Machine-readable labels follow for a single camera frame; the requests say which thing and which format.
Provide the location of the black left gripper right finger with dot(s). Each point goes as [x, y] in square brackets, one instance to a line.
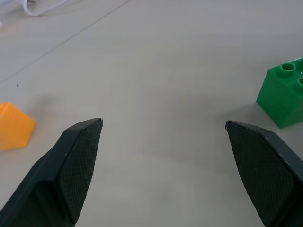
[265, 175]

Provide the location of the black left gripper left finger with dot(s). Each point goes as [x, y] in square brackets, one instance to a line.
[59, 179]

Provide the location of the green building block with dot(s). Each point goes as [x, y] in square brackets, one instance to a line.
[280, 99]

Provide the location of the yellow building block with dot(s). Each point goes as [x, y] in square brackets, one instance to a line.
[13, 127]

